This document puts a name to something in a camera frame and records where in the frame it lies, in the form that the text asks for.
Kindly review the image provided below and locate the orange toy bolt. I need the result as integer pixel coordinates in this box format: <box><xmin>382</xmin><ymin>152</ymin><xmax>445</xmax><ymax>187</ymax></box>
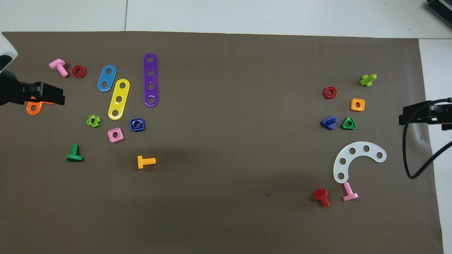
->
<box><xmin>137</xmin><ymin>155</ymin><xmax>156</xmax><ymax>170</ymax></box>

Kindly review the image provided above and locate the pink round-head toy bolt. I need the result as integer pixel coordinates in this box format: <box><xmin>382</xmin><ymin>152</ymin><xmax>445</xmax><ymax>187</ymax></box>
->
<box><xmin>49</xmin><ymin>59</ymin><xmax>69</xmax><ymax>78</ymax></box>

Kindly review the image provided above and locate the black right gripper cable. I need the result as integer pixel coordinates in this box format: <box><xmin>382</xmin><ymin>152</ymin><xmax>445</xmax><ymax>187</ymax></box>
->
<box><xmin>403</xmin><ymin>98</ymin><xmax>452</xmax><ymax>179</ymax></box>

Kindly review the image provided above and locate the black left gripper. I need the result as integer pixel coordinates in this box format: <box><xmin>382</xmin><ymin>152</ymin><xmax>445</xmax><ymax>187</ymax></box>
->
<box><xmin>0</xmin><ymin>71</ymin><xmax>66</xmax><ymax>106</ymax></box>

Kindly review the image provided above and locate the blue triangular-head toy bolt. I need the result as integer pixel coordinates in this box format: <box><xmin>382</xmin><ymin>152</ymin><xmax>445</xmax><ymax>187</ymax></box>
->
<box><xmin>320</xmin><ymin>116</ymin><xmax>338</xmax><ymax>131</ymax></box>

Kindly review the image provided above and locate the purple four-hole strip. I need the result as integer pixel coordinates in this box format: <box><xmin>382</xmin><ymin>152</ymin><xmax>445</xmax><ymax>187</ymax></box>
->
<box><xmin>143</xmin><ymin>53</ymin><xmax>159</xmax><ymax>107</ymax></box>

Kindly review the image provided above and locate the pink square-head toy bolt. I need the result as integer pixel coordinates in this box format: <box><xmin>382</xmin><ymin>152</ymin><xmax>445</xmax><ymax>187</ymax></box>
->
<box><xmin>342</xmin><ymin>182</ymin><xmax>359</xmax><ymax>202</ymax></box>

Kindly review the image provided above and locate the white curved five-hole plate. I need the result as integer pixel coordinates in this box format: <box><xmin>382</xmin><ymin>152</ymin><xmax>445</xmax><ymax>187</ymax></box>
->
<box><xmin>333</xmin><ymin>141</ymin><xmax>387</xmax><ymax>184</ymax></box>

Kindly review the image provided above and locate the pink square toy nut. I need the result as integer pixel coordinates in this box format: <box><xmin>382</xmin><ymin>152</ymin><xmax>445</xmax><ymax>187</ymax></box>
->
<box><xmin>107</xmin><ymin>127</ymin><xmax>124</xmax><ymax>143</ymax></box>

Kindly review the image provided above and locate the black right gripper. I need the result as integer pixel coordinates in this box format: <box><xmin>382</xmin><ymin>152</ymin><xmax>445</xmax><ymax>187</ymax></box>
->
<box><xmin>399</xmin><ymin>100</ymin><xmax>452</xmax><ymax>130</ymax></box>

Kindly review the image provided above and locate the orange angled three-hole plate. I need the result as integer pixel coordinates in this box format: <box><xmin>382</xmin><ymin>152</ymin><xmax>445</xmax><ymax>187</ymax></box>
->
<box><xmin>26</xmin><ymin>96</ymin><xmax>54</xmax><ymax>116</ymax></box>

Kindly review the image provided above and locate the dark grey ribbed device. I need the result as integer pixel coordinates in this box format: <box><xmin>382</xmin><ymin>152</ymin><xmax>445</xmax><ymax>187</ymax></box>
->
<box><xmin>426</xmin><ymin>0</ymin><xmax>452</xmax><ymax>29</ymax></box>

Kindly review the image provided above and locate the yellow three-hole strip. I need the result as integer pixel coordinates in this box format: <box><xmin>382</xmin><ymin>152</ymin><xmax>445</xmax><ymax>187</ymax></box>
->
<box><xmin>108</xmin><ymin>78</ymin><xmax>130</xmax><ymax>121</ymax></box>

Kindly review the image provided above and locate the dark green toy bolt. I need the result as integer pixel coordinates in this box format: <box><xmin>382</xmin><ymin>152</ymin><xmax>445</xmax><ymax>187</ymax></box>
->
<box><xmin>66</xmin><ymin>144</ymin><xmax>84</xmax><ymax>163</ymax></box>

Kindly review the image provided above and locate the red toy bolt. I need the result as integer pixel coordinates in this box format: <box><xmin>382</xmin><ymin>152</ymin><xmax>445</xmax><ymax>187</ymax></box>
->
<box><xmin>313</xmin><ymin>188</ymin><xmax>331</xmax><ymax>208</ymax></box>

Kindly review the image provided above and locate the brown table mat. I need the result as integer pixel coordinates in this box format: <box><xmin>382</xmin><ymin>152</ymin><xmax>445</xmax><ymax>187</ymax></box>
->
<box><xmin>0</xmin><ymin>31</ymin><xmax>445</xmax><ymax>254</ymax></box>

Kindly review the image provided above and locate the lime green cross-head bolt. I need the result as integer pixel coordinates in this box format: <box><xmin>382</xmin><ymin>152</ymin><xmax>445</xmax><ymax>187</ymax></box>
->
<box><xmin>359</xmin><ymin>74</ymin><xmax>377</xmax><ymax>87</ymax></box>

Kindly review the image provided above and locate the blue two-hole strip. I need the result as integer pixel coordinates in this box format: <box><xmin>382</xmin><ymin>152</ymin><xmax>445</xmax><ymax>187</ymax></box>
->
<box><xmin>97</xmin><ymin>65</ymin><xmax>117</xmax><ymax>92</ymax></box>

